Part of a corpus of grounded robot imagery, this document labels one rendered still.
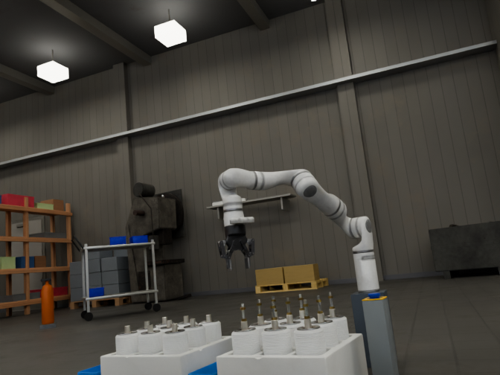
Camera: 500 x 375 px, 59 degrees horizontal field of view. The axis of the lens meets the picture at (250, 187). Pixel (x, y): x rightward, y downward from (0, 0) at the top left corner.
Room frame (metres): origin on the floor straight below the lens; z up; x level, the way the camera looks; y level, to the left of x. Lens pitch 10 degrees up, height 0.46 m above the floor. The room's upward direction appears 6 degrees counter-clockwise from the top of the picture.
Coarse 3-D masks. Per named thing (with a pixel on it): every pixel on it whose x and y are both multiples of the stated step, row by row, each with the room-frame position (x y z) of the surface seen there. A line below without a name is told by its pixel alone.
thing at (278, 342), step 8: (288, 328) 1.54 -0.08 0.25; (264, 336) 1.51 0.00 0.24; (272, 336) 1.49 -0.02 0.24; (280, 336) 1.49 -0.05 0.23; (288, 336) 1.51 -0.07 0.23; (264, 344) 1.51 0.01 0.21; (272, 344) 1.49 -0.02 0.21; (280, 344) 1.49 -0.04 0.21; (288, 344) 1.50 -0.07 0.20; (264, 352) 1.52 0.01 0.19; (272, 352) 1.49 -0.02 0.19; (280, 352) 1.49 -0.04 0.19; (288, 352) 1.50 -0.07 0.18
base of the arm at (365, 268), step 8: (360, 256) 1.97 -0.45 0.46; (368, 256) 1.97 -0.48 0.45; (360, 264) 1.98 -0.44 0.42; (368, 264) 1.97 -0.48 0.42; (360, 272) 1.98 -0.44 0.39; (368, 272) 1.97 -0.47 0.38; (376, 272) 1.99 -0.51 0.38; (360, 280) 1.98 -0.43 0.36; (368, 280) 1.97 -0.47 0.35; (376, 280) 1.98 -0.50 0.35; (360, 288) 1.99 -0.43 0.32; (368, 288) 1.97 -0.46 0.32; (376, 288) 1.98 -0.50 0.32
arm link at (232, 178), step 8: (232, 168) 1.56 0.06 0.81; (224, 176) 1.55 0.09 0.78; (232, 176) 1.54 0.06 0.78; (240, 176) 1.56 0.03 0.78; (248, 176) 1.58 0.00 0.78; (256, 176) 1.60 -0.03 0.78; (224, 184) 1.57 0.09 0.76; (232, 184) 1.55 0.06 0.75; (240, 184) 1.56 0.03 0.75; (248, 184) 1.59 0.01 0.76; (256, 184) 1.61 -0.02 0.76
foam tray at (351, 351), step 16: (352, 336) 1.67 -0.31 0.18; (336, 352) 1.46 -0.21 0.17; (352, 352) 1.59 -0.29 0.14; (224, 368) 1.55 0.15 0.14; (240, 368) 1.52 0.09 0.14; (256, 368) 1.49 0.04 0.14; (272, 368) 1.46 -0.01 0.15; (288, 368) 1.43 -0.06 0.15; (304, 368) 1.41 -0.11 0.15; (320, 368) 1.38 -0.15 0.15; (336, 368) 1.44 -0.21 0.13; (352, 368) 1.57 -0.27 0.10
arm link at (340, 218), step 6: (342, 204) 1.85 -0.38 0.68; (342, 210) 1.84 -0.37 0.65; (330, 216) 1.85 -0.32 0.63; (336, 216) 1.85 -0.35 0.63; (342, 216) 1.86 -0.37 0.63; (336, 222) 1.91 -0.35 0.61; (342, 222) 1.92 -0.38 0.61; (348, 222) 2.00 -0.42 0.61; (342, 228) 1.97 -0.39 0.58; (348, 228) 1.99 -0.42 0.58; (348, 234) 2.01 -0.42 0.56
